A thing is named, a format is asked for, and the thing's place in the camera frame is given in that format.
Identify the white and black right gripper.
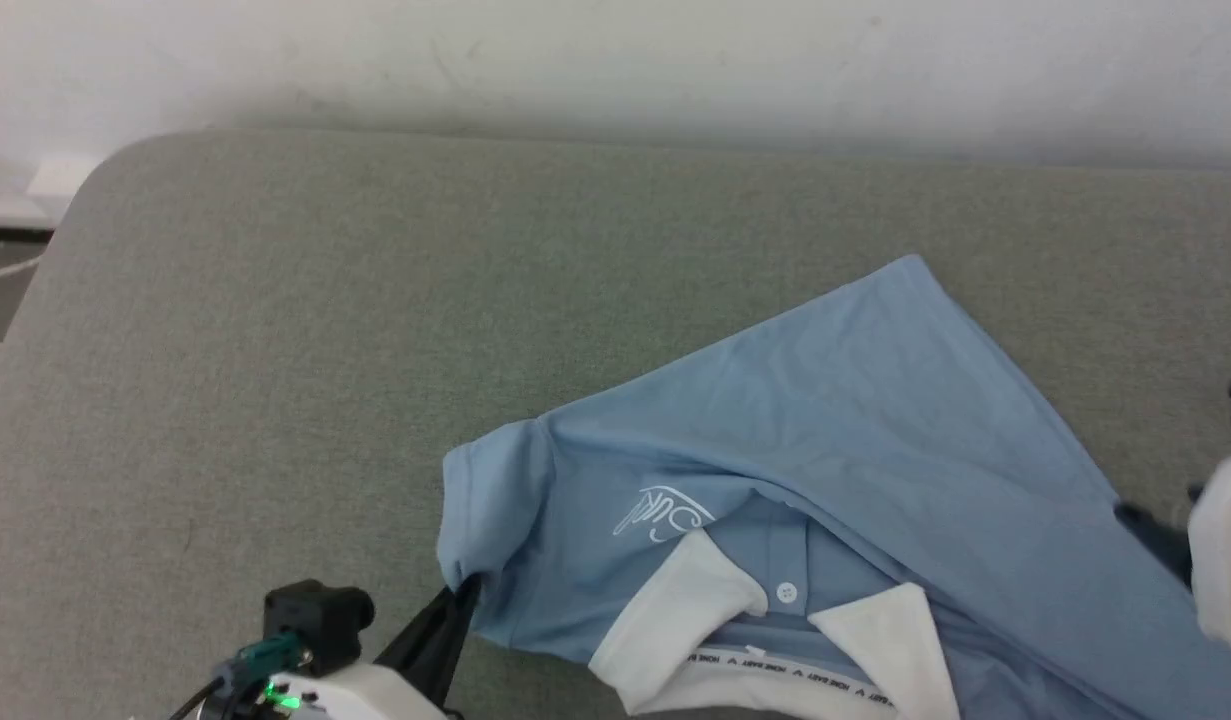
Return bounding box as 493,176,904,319
1115,448,1231,651

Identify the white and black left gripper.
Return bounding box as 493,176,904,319
197,577,484,720

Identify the light blue white-collared polo shirt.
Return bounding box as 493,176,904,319
437,253,1231,720

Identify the teal cable connector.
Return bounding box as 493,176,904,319
215,633,314,693

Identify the thin black cable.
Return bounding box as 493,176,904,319
168,675,238,720

